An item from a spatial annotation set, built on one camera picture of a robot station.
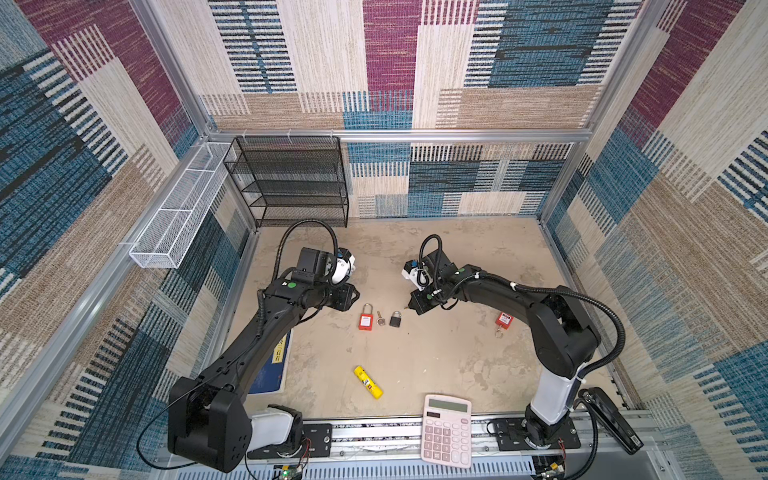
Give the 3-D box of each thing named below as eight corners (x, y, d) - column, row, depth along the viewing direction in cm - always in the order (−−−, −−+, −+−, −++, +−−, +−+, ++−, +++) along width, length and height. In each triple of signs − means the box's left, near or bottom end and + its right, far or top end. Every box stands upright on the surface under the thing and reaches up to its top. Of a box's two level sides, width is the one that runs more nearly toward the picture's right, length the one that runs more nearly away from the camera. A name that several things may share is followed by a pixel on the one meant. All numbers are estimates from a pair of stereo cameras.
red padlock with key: (358, 330, 94) (357, 326, 92) (360, 307, 99) (359, 303, 97) (373, 330, 94) (372, 326, 92) (374, 307, 99) (373, 303, 97)
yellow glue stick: (353, 373, 86) (352, 371, 84) (360, 367, 87) (359, 364, 85) (378, 401, 81) (378, 399, 79) (385, 394, 82) (385, 391, 80)
